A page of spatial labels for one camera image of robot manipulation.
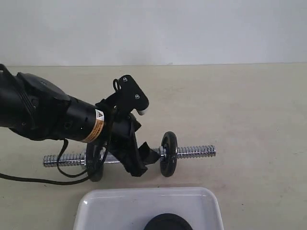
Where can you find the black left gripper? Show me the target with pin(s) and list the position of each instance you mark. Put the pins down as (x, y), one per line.
(118, 137)

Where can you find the chrome threaded dumbbell bar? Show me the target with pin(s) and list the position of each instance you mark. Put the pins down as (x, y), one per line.
(73, 159)

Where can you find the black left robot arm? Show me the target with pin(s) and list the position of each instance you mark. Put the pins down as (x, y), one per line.
(37, 109)

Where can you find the black right weight plate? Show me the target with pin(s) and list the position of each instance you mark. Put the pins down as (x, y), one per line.
(168, 161)

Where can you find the black left weight plate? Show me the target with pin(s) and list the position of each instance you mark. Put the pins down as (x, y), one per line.
(94, 165)

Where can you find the white plastic tray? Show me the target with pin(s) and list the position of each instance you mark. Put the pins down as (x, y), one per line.
(132, 209)

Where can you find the chrome collar nut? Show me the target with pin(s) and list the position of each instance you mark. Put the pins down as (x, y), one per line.
(83, 160)

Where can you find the black weight plate in tray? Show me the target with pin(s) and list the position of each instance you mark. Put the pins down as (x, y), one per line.
(168, 221)

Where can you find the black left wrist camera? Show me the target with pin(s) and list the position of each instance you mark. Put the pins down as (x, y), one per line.
(129, 96)

